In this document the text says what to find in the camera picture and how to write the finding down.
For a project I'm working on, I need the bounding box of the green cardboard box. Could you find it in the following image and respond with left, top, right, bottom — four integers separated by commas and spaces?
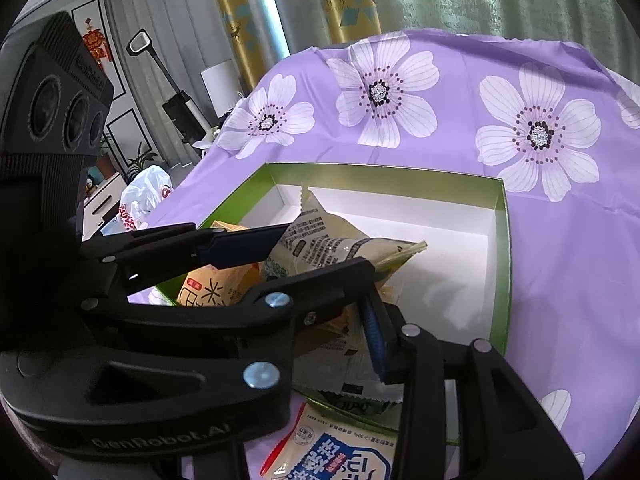
150, 161, 513, 446

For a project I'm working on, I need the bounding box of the yellow patterned curtain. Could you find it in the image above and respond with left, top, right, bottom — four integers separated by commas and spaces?
205, 0, 383, 81

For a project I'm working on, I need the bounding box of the white snack packet red border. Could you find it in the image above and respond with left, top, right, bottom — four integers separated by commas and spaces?
257, 401, 401, 480

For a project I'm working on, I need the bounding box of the white red plastic bag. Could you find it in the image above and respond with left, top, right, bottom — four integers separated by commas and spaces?
117, 165, 173, 233

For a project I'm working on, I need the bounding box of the pale green text snack packet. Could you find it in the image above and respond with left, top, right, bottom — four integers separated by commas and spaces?
264, 184, 429, 281

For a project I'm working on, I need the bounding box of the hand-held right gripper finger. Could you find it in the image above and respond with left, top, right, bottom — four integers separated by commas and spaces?
361, 290, 587, 480

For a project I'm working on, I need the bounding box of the potted plant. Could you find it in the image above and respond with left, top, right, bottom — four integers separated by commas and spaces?
125, 142, 158, 181

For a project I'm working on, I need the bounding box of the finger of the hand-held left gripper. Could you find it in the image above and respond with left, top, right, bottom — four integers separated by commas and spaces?
82, 222, 293, 302
10, 256, 377, 428

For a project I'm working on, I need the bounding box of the white cabinet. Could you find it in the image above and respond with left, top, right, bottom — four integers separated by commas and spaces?
82, 172, 126, 241

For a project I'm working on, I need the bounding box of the white board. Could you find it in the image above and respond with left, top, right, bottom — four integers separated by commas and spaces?
200, 60, 251, 116

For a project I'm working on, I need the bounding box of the black white stick vacuum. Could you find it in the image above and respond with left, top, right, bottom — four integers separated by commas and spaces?
126, 30, 208, 143

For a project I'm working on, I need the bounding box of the orange yellow snack packet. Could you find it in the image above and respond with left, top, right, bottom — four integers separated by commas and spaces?
175, 220, 266, 308

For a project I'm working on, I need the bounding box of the purple floral tablecloth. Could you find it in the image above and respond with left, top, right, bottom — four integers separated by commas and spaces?
127, 30, 640, 480

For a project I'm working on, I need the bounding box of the silver white blue print packet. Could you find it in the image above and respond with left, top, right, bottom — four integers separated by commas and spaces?
292, 332, 406, 407

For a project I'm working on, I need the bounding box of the red wall ornament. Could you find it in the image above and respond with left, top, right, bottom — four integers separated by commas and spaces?
82, 17, 111, 73

